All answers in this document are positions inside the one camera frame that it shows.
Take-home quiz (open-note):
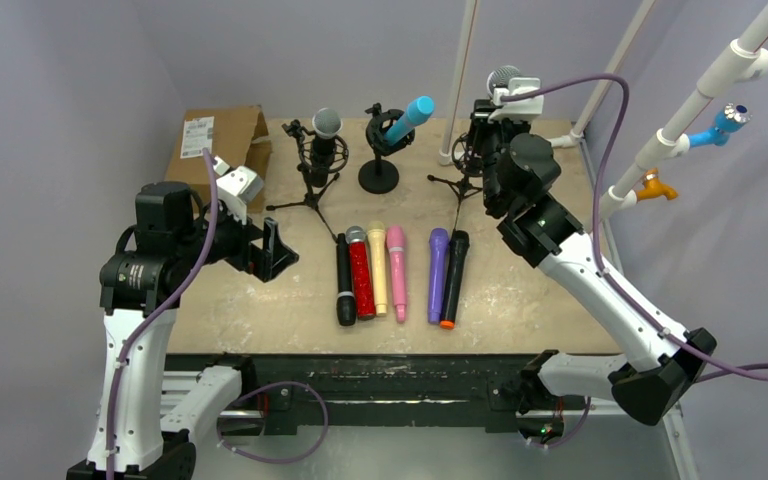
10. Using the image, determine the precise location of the tripod shock mount stand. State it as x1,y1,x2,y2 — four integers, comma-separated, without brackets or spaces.
426,133,483,231

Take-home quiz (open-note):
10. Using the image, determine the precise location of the multicolour glitter microphone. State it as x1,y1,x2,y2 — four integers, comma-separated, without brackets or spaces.
486,65,521,97

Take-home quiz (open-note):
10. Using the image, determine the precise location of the teal microphone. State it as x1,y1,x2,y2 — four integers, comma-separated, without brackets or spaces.
384,95,435,146

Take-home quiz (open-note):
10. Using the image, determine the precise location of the red glitter microphone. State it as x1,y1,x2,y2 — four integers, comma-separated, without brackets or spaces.
345,226,376,320

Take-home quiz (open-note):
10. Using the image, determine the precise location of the black orange-tipped microphone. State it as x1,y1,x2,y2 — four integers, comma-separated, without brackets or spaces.
439,229,470,330

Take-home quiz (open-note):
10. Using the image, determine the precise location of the tripod microphone stand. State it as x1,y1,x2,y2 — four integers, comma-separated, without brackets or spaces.
265,108,349,242

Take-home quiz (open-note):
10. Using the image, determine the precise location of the purple microphone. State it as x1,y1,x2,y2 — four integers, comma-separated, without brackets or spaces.
427,228,449,324

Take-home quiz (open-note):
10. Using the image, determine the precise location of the cream microphone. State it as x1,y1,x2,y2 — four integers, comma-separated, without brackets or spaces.
367,221,388,317

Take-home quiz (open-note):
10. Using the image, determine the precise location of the round base microphone stand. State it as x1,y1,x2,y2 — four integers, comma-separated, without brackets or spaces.
358,103,416,195

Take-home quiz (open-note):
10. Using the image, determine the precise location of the brown cardboard box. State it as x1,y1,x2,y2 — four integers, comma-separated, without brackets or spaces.
165,105,272,201

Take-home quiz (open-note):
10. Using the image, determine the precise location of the pink microphone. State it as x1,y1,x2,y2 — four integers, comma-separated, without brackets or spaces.
386,225,408,324

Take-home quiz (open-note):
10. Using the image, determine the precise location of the black glitter microphone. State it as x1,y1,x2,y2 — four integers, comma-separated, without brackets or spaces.
303,108,343,189

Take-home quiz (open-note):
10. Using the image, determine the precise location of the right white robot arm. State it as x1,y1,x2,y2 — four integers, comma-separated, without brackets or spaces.
465,100,717,426

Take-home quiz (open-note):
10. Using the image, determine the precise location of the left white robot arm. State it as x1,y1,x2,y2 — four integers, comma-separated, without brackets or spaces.
67,177,298,479

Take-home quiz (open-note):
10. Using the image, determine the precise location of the small black microphone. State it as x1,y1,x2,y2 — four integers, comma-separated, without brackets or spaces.
336,233,357,327

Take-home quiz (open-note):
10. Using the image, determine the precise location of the orange pipe fitting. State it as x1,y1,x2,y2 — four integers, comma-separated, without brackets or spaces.
635,168,678,202

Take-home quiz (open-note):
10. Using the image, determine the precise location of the blue pipe fitting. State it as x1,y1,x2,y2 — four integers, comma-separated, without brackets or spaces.
688,103,752,149

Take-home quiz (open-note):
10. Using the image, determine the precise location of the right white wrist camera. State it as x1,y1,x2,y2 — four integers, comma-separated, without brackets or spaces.
489,77,544,123

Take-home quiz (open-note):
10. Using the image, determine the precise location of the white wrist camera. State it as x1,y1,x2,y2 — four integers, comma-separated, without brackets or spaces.
212,156,264,224
489,77,544,123

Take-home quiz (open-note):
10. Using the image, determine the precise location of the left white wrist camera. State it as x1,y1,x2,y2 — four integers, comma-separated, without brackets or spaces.
212,156,264,224

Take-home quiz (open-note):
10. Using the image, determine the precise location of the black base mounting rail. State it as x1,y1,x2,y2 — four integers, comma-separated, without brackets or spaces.
158,352,624,439

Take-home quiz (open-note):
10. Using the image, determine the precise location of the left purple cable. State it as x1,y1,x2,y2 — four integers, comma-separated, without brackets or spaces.
103,148,330,480

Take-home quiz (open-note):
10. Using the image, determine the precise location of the purple cable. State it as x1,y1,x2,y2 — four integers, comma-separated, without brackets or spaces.
499,72,768,450
103,148,330,480

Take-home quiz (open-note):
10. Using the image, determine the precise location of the white PVC pipe frame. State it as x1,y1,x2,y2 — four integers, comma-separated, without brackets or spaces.
438,0,768,223

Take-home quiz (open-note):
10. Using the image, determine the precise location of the aluminium rail frame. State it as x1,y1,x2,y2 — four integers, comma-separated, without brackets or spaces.
188,399,697,479

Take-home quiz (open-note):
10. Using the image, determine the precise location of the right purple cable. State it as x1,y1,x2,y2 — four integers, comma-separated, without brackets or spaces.
499,72,768,450

